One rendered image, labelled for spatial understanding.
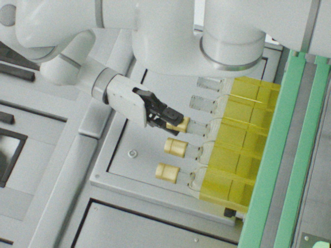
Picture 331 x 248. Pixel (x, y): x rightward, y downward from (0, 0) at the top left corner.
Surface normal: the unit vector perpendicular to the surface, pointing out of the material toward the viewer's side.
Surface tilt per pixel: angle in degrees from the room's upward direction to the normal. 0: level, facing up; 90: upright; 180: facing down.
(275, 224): 90
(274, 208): 90
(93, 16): 105
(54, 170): 90
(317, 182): 90
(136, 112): 74
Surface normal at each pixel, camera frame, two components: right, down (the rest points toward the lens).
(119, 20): -0.07, 0.84
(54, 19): -0.04, 0.52
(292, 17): -0.21, 0.18
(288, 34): -0.28, 0.69
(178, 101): 0.00, -0.47
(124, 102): -0.54, 0.70
